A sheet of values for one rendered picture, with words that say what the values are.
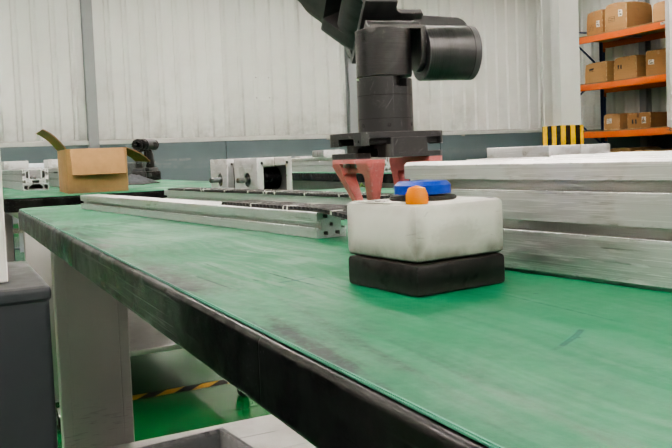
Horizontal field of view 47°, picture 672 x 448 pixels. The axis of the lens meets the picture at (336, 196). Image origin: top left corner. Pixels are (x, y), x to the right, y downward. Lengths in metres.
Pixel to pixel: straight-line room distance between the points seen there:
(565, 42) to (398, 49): 8.15
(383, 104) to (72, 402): 1.31
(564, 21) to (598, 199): 8.40
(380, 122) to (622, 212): 0.31
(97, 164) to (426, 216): 2.29
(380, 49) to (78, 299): 1.24
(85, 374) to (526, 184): 1.45
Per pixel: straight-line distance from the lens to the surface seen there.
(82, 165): 2.74
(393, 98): 0.78
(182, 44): 12.14
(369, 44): 0.79
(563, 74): 8.85
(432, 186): 0.54
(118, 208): 1.52
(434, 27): 0.82
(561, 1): 8.95
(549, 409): 0.30
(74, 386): 1.91
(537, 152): 0.84
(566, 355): 0.37
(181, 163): 11.98
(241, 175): 1.73
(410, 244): 0.51
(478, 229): 0.54
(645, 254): 0.53
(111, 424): 1.95
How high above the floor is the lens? 0.87
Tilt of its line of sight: 3 degrees down
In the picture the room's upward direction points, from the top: 2 degrees counter-clockwise
